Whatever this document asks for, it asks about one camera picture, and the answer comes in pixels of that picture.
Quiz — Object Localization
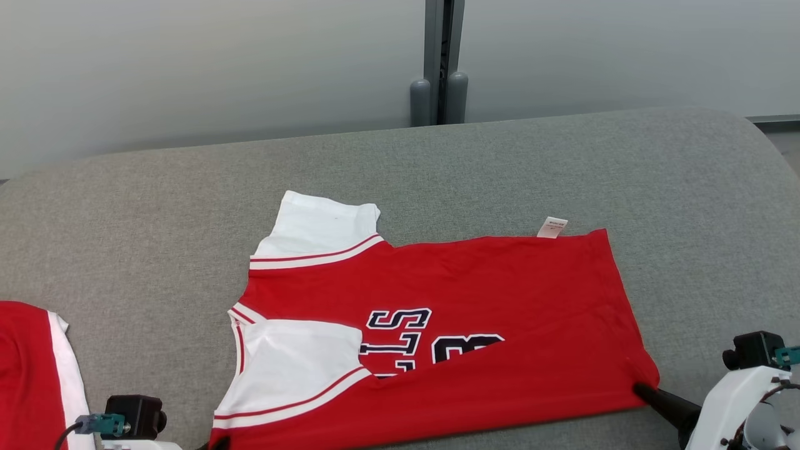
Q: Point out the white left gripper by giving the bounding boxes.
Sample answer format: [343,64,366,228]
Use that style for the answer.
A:
[100,436,231,450]

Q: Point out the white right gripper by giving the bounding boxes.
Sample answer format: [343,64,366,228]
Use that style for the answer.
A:
[633,365,793,450]

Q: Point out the red shorts white side stripes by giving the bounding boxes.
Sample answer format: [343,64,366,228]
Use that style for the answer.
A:
[0,300,96,450]

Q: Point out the red white basketball jersey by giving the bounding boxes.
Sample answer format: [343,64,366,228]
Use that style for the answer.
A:
[208,190,661,450]

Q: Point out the left camera cable teal plug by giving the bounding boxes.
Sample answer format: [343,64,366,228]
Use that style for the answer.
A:
[55,414,129,450]

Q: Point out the grey rounded post foot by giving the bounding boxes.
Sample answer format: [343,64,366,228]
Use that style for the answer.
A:
[410,78,432,127]
[445,71,469,124]

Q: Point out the grey metal partition post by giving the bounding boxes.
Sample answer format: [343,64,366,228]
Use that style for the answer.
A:
[423,0,466,126]

